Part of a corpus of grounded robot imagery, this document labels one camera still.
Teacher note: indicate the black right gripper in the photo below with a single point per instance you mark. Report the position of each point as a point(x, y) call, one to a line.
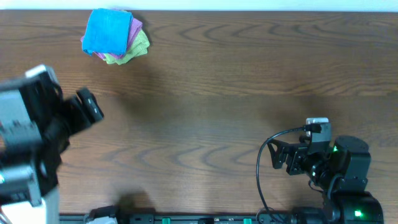
point(298, 152)

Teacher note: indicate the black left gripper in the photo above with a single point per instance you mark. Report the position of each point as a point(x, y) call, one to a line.
point(90, 104)

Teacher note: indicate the blue microfiber cloth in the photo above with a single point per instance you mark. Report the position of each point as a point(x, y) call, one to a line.
point(107, 31)

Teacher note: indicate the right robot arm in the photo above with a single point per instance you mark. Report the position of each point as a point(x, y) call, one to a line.
point(338, 171)

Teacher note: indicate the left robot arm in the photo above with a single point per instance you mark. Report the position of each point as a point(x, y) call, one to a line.
point(36, 125)

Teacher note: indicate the green folded cloth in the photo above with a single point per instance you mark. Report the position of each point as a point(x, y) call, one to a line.
point(139, 47)

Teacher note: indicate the purple folded cloth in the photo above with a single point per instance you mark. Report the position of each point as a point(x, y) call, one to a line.
point(132, 34)

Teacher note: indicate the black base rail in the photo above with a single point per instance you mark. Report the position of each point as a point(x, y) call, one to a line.
point(113, 214)

